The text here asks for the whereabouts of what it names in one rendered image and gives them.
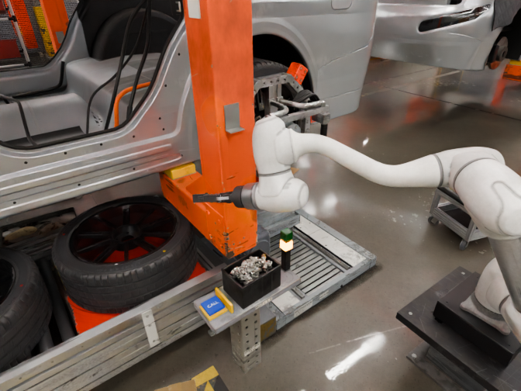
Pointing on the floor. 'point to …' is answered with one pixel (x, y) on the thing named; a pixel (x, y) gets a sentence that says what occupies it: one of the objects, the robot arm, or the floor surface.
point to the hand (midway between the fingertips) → (201, 198)
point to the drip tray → (9, 237)
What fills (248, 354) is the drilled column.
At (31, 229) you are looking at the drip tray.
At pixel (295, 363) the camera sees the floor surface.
